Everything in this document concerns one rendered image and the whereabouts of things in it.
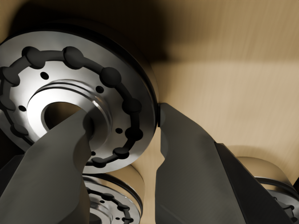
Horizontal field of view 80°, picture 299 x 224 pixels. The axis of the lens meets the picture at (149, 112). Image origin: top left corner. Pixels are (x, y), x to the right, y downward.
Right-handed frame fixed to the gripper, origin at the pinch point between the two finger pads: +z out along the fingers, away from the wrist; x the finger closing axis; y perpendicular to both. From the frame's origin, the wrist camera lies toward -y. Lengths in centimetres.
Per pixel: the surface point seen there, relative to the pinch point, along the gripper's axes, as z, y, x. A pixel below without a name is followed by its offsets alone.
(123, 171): 1.0, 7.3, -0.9
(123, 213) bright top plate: -1.0, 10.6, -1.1
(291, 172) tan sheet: 0.3, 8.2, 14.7
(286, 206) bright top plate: -2.3, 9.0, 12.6
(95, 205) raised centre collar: -0.9, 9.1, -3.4
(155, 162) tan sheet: 1.9, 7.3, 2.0
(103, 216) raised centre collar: -1.2, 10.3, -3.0
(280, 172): -0.3, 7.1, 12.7
